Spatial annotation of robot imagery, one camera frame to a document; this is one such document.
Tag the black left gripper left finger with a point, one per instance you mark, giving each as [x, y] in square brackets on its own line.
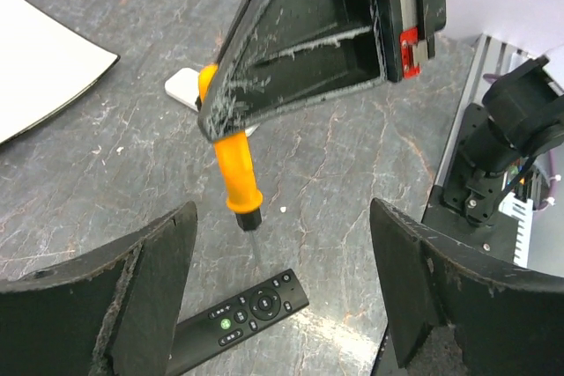
[111, 311]

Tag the white square plate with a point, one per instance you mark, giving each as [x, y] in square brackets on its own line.
[44, 66]

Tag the light blue cable duct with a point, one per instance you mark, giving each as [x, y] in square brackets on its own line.
[521, 203]

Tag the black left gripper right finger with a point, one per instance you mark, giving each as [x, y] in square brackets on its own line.
[535, 334]

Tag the black remote control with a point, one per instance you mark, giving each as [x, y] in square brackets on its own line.
[233, 321]

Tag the small white box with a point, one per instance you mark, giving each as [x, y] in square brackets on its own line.
[187, 87]

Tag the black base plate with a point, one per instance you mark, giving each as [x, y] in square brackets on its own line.
[441, 272]

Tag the orange handle screwdriver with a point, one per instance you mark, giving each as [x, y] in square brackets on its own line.
[243, 196]

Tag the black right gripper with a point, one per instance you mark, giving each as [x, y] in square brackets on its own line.
[282, 55]

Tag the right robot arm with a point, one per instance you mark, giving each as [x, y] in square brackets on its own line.
[524, 119]

